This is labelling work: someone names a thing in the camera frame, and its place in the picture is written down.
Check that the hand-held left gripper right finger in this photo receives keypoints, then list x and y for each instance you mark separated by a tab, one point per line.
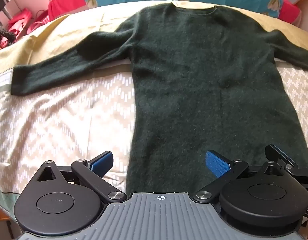
216	163

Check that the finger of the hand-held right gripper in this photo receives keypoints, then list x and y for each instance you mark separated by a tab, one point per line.
281	153

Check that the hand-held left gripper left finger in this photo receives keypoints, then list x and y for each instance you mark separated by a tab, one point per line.
104	163

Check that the dark green sweater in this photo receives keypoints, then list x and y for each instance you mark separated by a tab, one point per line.
194	80

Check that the yellow and beige patterned bedsheet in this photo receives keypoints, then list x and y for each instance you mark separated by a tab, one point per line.
56	120

